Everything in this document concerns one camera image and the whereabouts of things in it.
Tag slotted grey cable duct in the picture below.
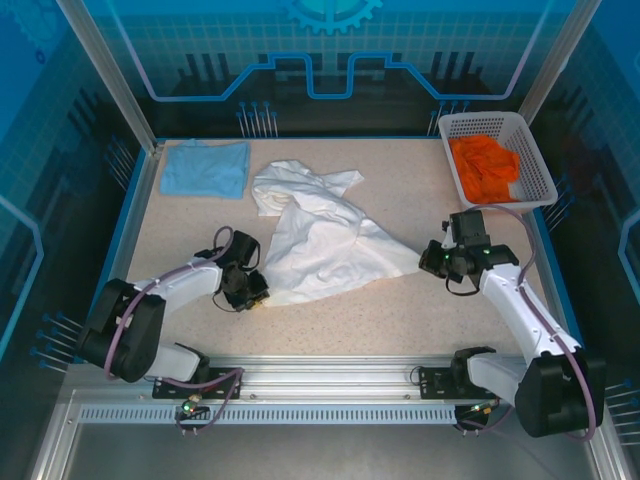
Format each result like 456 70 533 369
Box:
79 404 459 426

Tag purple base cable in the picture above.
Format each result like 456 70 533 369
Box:
164 367 246 435
452 399 516 436

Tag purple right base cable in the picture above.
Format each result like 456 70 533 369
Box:
452 399 516 436

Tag light blue folded t-shirt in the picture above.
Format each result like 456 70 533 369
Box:
158 138 252 200

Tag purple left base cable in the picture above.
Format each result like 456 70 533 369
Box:
164 367 246 435

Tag orange t-shirt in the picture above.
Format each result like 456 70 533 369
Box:
448 133 522 204

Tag aluminium frame post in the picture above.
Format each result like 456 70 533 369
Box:
517 0 610 129
53 0 165 157

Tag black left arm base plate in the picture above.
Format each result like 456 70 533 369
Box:
152 367 245 401

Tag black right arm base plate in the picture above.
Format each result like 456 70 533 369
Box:
417 364 511 401

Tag steel base panel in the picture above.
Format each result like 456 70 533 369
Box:
29 389 616 480

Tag aluminium mounting rail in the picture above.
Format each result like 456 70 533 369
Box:
67 353 596 402

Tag white t-shirt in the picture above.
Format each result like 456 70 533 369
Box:
251 158 424 307

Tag white plastic basket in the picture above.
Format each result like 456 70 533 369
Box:
437 112 560 215

